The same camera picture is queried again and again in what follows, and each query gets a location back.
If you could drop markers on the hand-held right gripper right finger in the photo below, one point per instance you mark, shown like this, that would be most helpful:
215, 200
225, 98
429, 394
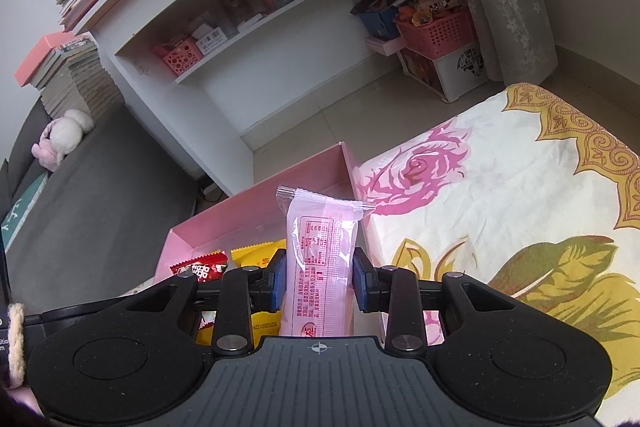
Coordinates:
360, 281

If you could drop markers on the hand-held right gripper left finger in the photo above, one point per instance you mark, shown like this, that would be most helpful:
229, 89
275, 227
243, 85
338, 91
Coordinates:
279, 281

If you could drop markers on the pink snack packet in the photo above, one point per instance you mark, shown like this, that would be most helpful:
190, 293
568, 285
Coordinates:
320, 252

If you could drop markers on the pink cardboard box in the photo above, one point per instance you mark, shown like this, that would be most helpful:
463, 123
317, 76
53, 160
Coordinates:
240, 212

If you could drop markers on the yellow snack packet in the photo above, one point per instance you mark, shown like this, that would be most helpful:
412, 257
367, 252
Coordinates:
256, 257

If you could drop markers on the red snack packet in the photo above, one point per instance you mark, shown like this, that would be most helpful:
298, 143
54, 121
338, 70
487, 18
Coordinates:
205, 269

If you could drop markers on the teal cushion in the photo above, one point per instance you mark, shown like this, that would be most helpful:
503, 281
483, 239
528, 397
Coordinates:
20, 212

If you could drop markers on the grey sofa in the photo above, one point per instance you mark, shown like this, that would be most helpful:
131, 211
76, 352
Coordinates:
110, 207

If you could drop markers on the white pink plush toy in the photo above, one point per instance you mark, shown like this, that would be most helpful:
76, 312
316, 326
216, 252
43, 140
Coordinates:
67, 134

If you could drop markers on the white shelf unit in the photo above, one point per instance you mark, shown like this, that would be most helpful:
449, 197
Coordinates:
280, 72

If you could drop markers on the white patterned storage box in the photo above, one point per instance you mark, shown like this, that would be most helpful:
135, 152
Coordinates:
450, 72

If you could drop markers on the small pink perforated basket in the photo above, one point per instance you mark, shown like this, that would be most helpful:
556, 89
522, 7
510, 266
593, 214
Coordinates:
182, 59

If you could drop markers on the white labelled box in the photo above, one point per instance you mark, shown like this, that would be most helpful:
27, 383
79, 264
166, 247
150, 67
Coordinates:
210, 41

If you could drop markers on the stack of grey books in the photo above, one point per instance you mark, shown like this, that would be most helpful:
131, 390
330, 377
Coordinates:
75, 82

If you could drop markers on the large pink plastic basket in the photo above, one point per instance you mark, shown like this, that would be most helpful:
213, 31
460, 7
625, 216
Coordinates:
440, 34

